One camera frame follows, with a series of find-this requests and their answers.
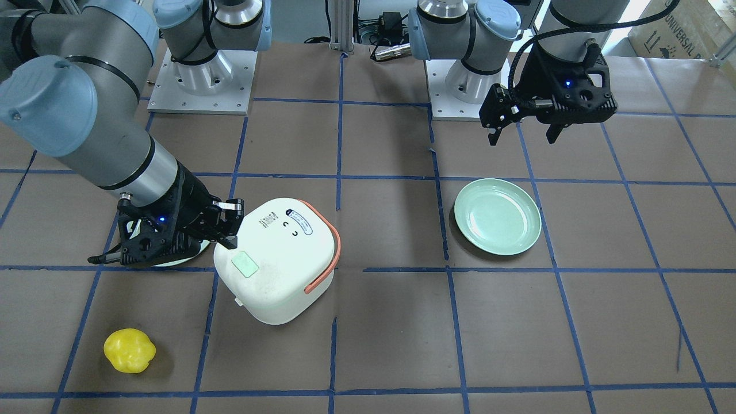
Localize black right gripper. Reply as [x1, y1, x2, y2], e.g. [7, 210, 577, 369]
[87, 163, 245, 265]

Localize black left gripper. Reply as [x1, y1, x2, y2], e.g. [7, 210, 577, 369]
[479, 40, 618, 146]

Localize white rice cooker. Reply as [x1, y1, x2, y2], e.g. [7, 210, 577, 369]
[214, 198, 342, 325]

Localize green plate near right arm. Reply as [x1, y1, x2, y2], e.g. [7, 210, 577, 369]
[120, 239, 210, 269]

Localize green plate near left arm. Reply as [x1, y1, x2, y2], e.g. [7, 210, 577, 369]
[453, 178, 542, 256]

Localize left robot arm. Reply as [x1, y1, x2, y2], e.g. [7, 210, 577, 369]
[407, 1, 628, 145]

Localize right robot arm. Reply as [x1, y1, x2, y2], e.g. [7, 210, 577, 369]
[2, 1, 273, 268]

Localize yellow toy bell pepper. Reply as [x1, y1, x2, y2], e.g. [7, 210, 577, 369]
[103, 328, 157, 374]

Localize cardboard box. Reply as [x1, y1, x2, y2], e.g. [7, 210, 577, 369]
[628, 1, 734, 59]

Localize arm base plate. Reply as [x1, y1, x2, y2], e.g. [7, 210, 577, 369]
[148, 50, 258, 116]
[425, 59, 510, 121]

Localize black cables bundle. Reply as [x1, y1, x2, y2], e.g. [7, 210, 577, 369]
[304, 0, 415, 61]

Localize aluminium frame post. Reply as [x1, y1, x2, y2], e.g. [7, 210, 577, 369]
[327, 1, 358, 55]

